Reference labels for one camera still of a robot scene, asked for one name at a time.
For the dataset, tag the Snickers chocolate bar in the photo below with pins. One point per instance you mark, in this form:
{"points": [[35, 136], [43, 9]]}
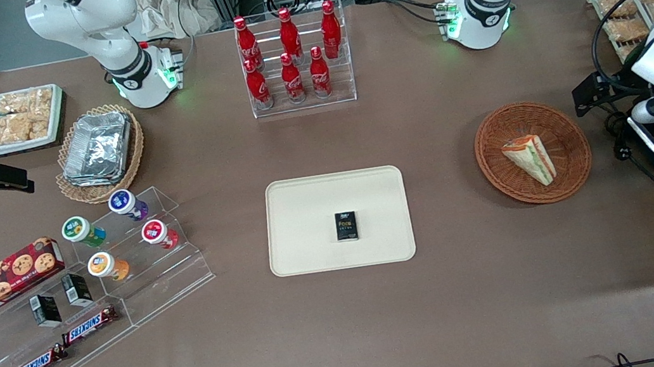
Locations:
{"points": [[39, 365], [90, 325]]}

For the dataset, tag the orange yogurt cup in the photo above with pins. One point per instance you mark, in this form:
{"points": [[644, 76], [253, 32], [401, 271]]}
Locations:
{"points": [[101, 264]]}

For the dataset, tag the clear acrylic bottle rack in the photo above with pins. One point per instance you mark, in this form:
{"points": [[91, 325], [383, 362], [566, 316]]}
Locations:
{"points": [[309, 104]]}

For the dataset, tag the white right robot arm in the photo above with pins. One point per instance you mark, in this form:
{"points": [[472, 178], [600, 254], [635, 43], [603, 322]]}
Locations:
{"points": [[120, 52]]}

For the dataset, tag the beige plastic tray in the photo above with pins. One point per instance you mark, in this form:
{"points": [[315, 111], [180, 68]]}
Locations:
{"points": [[310, 243]]}

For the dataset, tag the triangular sandwich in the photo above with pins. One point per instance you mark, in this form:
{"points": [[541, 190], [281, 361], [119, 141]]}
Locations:
{"points": [[529, 158]]}

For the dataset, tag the small black card box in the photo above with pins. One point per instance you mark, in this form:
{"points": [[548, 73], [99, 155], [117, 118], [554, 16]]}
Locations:
{"points": [[346, 227]]}

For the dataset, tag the red lid yogurt cup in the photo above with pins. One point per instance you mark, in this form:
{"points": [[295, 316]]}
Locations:
{"points": [[154, 231]]}

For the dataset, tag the crumpled beige cloth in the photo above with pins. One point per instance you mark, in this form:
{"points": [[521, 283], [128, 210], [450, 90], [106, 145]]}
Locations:
{"points": [[168, 10]]}

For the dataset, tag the white rectangular snack tray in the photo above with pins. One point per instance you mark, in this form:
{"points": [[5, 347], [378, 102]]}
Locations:
{"points": [[56, 113]]}

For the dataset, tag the blue lid purple yogurt cup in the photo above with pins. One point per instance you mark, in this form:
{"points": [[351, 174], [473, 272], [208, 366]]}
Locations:
{"points": [[122, 201]]}

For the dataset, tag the red Walkers cookie box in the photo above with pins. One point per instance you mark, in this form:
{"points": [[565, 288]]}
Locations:
{"points": [[2, 283]]}

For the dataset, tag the green lid yogurt cup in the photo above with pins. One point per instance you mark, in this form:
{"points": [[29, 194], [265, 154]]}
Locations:
{"points": [[77, 229]]}

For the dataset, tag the red cola bottle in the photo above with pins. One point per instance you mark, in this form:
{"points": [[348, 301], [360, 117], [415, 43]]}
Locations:
{"points": [[320, 75], [245, 41], [331, 29], [292, 81], [258, 87], [289, 34]]}

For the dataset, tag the oval light wicker basket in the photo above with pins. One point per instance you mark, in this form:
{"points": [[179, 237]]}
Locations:
{"points": [[134, 153]]}

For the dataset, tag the clear acrylic tiered stand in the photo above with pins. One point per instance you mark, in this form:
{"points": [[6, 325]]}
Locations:
{"points": [[155, 284]]}

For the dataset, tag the round brown wicker basket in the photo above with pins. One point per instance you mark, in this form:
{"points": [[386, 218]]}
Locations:
{"points": [[567, 140]]}

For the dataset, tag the small black carton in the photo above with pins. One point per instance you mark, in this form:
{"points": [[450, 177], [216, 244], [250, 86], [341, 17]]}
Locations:
{"points": [[77, 289], [47, 310]]}

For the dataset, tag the clear rice cracker packet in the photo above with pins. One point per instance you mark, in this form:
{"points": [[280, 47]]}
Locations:
{"points": [[26, 101], [6, 129], [39, 128]]}

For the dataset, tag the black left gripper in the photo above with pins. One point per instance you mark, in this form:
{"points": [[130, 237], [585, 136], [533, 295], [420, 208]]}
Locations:
{"points": [[618, 87]]}

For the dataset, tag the stack of foil trays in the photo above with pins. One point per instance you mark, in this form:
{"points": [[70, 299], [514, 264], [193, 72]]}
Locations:
{"points": [[98, 148]]}

